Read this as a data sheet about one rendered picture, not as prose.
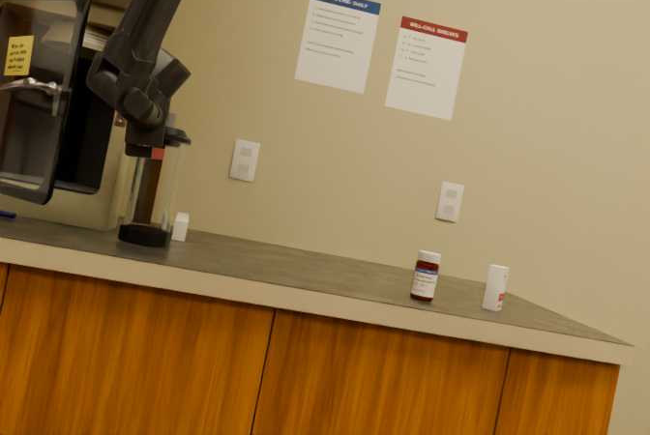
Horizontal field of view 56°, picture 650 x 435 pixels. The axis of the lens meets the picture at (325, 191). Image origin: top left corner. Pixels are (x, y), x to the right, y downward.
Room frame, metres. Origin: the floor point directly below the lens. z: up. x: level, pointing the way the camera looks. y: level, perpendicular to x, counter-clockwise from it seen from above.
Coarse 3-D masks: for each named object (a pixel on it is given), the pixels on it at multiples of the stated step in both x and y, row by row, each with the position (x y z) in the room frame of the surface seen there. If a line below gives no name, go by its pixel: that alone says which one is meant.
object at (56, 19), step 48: (0, 0) 1.21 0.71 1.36; (48, 0) 1.13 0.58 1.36; (0, 48) 1.19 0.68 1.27; (48, 48) 1.12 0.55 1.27; (0, 96) 1.17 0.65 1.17; (48, 96) 1.10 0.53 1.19; (0, 144) 1.16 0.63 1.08; (48, 144) 1.09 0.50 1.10; (0, 192) 1.14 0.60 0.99; (48, 192) 1.08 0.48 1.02
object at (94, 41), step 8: (88, 24) 1.30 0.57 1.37; (88, 32) 1.30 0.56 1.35; (96, 32) 1.31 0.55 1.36; (104, 32) 1.32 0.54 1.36; (88, 40) 1.29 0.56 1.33; (96, 40) 1.30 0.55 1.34; (104, 40) 1.32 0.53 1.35; (88, 48) 1.44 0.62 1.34; (96, 48) 1.30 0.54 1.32; (80, 56) 1.44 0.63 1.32; (88, 56) 1.44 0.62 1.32
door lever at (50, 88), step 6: (24, 78) 1.06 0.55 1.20; (30, 78) 1.05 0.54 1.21; (0, 84) 1.09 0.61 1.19; (6, 84) 1.08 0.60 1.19; (12, 84) 1.08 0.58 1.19; (18, 84) 1.07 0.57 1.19; (24, 84) 1.05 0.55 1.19; (30, 84) 1.05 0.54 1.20; (36, 84) 1.06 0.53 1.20; (42, 84) 1.07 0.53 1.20; (48, 84) 1.10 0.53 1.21; (54, 84) 1.09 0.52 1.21; (0, 90) 1.09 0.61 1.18; (6, 90) 1.09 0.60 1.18; (12, 90) 1.08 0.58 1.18; (18, 90) 1.08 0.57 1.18; (48, 90) 1.09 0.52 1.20; (54, 90) 1.09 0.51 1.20
